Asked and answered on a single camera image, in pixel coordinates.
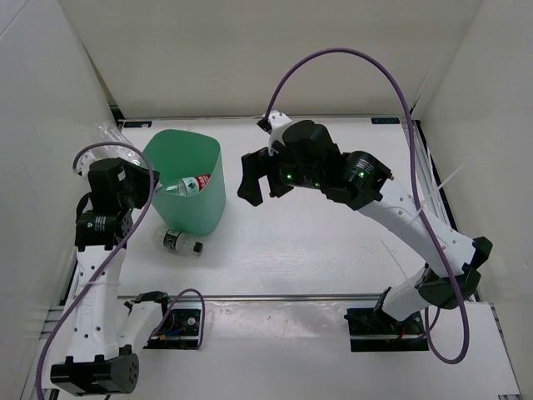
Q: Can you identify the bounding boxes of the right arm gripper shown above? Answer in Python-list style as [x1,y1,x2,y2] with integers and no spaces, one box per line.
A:
[237,143,324,208]

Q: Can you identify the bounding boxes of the black cap black label bottle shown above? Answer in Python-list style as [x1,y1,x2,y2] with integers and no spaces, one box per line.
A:
[153,227,204,256]

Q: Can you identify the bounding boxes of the red cap water bottle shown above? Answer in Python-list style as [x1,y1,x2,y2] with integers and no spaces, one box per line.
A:
[156,173,211,197]

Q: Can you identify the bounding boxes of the clear white cap bottle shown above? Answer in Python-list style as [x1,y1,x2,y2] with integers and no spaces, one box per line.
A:
[92,121,146,167]

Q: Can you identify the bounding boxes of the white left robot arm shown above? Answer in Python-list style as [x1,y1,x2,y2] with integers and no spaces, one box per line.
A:
[50,158,175,397]

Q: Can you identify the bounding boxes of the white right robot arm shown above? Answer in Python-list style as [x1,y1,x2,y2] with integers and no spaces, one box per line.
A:
[237,120,492,333]

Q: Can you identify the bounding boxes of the green plastic bin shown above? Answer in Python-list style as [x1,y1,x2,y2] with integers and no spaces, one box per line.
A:
[143,129,226,236]

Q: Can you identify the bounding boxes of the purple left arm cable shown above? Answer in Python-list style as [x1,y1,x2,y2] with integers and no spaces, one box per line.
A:
[35,141,206,400]

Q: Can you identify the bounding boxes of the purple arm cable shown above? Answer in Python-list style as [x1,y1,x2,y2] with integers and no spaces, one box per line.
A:
[257,47,471,363]
[35,141,206,400]

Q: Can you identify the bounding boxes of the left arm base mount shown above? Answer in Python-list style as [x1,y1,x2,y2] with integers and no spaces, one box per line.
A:
[144,301,204,350]

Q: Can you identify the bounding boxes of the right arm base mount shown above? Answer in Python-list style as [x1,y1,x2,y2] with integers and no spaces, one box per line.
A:
[344,302,429,353]

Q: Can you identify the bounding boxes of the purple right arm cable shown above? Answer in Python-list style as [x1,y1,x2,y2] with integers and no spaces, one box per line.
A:
[257,47,471,363]

